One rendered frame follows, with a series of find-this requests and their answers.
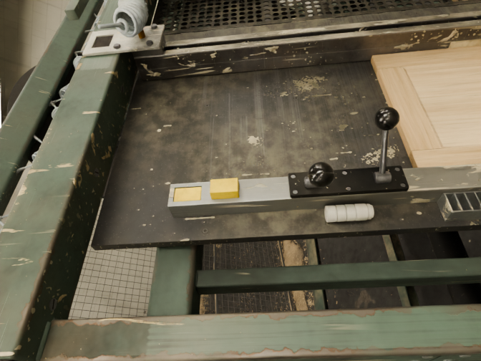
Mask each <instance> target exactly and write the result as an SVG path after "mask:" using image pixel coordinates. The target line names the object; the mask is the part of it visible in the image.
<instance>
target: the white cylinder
mask: <svg viewBox="0 0 481 361"><path fill-rule="evenodd" d="M324 215H325V219H326V222H341V221H365V220H369V219H371V218H373V217H374V208H373V206H372V205H370V204H369V203H366V204H365V203H356V204H344V205H335V206H334V205H332V206H325V209H324Z"/></svg>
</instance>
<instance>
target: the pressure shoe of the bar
mask: <svg viewBox="0 0 481 361"><path fill-rule="evenodd" d="M479 45H481V39H472V40H464V41H456V42H451V43H450V46H449V48H456V47H471V46H479Z"/></svg>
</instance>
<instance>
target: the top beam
mask: <svg viewBox="0 0 481 361"><path fill-rule="evenodd" d="M118 1H119V0H107V3H106V5H105V7H104V9H103V11H102V14H101V16H100V18H99V20H98V22H97V25H96V27H95V28H94V32H98V31H104V30H111V29H116V27H112V28H105V29H98V27H97V26H98V25H99V24H113V23H114V22H113V16H114V12H115V9H117V8H118ZM137 71H138V68H137V65H136V63H135V60H134V57H133V55H132V52H123V53H115V54H103V55H95V56H86V57H84V56H83V55H82V57H81V59H80V61H79V64H78V65H77V68H76V70H75V72H74V74H73V76H72V79H71V81H70V83H69V85H68V87H67V90H66V92H65V93H64V96H63V98H62V101H61V102H60V104H59V107H58V109H57V111H56V113H55V115H54V118H53V120H52V122H51V124H50V126H49V129H48V130H47V133H46V135H45V137H44V139H43V141H42V144H41V146H40V148H39V150H38V152H37V155H36V157H35V159H34V161H33V163H32V165H31V167H30V169H29V172H28V174H27V176H26V178H25V180H24V183H23V185H22V187H21V189H20V191H19V194H18V196H17V197H16V200H15V202H14V205H13V206H12V208H11V211H10V213H9V215H8V217H7V219H6V222H5V224H4V226H3V228H2V230H1V233H0V361H36V357H37V353H38V349H39V346H40V343H41V340H42V336H43V334H44V330H45V327H46V325H47V322H51V321H52V320H53V317H54V318H57V319H68V317H69V313H70V309H71V307H72V302H73V299H74V295H75V292H76V289H77V285H78V281H79V277H80V274H81V271H82V267H83V264H84V259H85V256H86V253H87V249H88V246H89V242H90V239H91V235H92V231H93V228H94V224H95V221H96V218H97V213H98V210H99V206H100V203H101V200H102V196H103V193H104V189H105V185H106V182H107V178H108V175H109V172H110V167H111V164H112V160H113V157H114V154H115V150H116V147H117V142H118V139H119V136H120V132H121V129H122V124H123V122H124V118H125V114H126V111H127V106H128V104H129V101H130V96H131V93H132V88H133V86H134V83H135V78H136V76H137Z"/></svg>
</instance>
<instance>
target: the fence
mask: <svg viewBox="0 0 481 361"><path fill-rule="evenodd" d="M403 171H404V174H405V177H406V179H407V182H408V185H409V189H408V191H400V192H388V193H366V194H355V195H343V196H321V197H309V198H291V197H290V190H289V184H288V176H286V177H275V178H255V179H244V180H238V182H239V198H223V199H212V198H211V196H210V182H202V183H181V184H171V185H170V193H169V199H168V205H167V207H168V208H169V210H170V212H171V214H172V216H173V218H174V217H187V216H210V215H223V214H235V213H258V212H271V211H294V210H306V209H318V208H325V206H332V205H334V206H335V205H344V204H356V203H365V204H366V203H369V204H370V205H373V206H378V205H389V204H402V203H425V202H437V201H438V200H439V198H440V197H441V195H442V194H443V193H456V192H468V191H481V163H477V164H466V165H446V166H435V167H423V168H403ZM193 187H201V188H202V191H201V200H200V201H178V202H174V196H175V189H176V188H193Z"/></svg>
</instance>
